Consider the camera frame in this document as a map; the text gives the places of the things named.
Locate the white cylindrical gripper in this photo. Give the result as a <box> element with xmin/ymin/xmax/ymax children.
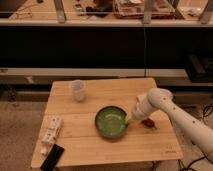
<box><xmin>125</xmin><ymin>94</ymin><xmax>154</xmax><ymax>126</ymax></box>

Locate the green ceramic bowl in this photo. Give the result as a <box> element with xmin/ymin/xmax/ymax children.
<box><xmin>95</xmin><ymin>106</ymin><xmax>128</xmax><ymax>139</ymax></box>

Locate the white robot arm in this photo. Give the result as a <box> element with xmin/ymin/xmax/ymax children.
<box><xmin>128</xmin><ymin>88</ymin><xmax>213</xmax><ymax>163</ymax></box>

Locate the wooden table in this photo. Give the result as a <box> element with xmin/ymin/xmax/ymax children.
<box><xmin>39</xmin><ymin>78</ymin><xmax>183</xmax><ymax>171</ymax></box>

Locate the white packaged snack bar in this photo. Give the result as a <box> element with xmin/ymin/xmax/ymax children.
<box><xmin>41</xmin><ymin>117</ymin><xmax>63</xmax><ymax>146</ymax></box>

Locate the black remote control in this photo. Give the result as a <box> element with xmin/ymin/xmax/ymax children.
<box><xmin>40</xmin><ymin>144</ymin><xmax>64</xmax><ymax>171</ymax></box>

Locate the clutter tray on shelf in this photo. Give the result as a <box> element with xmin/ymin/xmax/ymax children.
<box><xmin>113</xmin><ymin>0</ymin><xmax>175</xmax><ymax>18</ymax></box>

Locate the long workbench shelf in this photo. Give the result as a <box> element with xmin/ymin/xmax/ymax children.
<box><xmin>0</xmin><ymin>0</ymin><xmax>213</xmax><ymax>84</ymax></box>

